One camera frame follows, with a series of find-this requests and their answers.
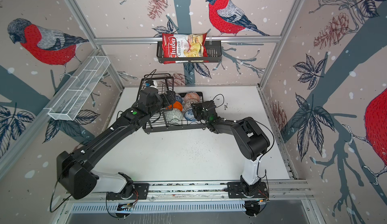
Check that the aluminium front rail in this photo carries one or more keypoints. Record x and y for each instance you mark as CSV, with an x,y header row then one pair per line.
x,y
215,191

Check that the green patterned bowl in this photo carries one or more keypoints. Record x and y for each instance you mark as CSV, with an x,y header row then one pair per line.
x,y
174,117

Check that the white mesh wall shelf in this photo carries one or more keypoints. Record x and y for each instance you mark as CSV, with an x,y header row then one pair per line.
x,y
81,86

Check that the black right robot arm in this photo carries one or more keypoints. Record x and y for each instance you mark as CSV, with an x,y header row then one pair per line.
x,y
251,140

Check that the red cassava chips bag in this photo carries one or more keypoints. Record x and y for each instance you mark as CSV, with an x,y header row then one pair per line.
x,y
176,46

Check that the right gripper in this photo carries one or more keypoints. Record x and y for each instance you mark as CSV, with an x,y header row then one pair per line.
x,y
196,109

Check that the black wire dish rack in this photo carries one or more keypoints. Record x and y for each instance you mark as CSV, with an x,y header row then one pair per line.
x,y
157,122

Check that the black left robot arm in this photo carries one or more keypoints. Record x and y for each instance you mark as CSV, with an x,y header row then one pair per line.
x,y
75,170

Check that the red patterned bowl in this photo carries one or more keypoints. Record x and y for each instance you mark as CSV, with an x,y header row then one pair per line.
x,y
191,96

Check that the orange plastic bowl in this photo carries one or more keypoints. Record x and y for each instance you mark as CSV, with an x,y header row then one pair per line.
x,y
176,105

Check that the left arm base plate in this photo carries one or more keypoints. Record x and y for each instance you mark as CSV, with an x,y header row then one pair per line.
x,y
136,191

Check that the black wall basket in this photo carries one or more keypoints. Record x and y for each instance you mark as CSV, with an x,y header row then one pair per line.
x,y
213,48

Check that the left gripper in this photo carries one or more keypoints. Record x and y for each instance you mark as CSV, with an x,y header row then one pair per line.
x,y
172,98

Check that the blue white floral bowl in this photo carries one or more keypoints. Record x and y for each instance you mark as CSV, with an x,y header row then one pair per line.
x,y
189,116

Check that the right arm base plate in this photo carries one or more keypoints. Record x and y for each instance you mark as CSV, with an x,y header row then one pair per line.
x,y
243,190

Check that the dark blue patterned bowl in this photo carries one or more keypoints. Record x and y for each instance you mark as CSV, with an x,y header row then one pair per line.
x,y
178,98

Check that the white lattice patterned bowl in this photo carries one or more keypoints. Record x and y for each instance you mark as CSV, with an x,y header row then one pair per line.
x,y
189,104

